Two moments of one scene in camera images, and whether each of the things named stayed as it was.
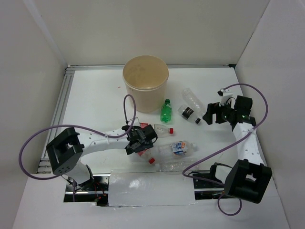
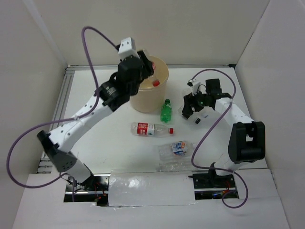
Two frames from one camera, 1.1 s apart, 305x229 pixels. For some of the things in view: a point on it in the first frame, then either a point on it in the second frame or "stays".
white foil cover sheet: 150,189 stays
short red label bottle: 146,153 → 156,81
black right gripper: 213,109 → 189,99
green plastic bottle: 166,111 stays
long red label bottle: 161,130 stays
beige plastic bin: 145,77 stays
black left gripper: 145,145 → 147,65
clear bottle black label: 189,113 stays
